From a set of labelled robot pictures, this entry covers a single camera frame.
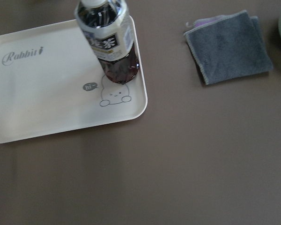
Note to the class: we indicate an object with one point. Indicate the white serving tray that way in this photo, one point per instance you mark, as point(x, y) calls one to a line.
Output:
point(51, 82)

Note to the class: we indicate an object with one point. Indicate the dark sauce bottle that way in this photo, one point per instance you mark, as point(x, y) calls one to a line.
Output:
point(107, 26)

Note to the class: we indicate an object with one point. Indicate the grey cloth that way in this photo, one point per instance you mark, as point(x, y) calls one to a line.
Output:
point(228, 46)

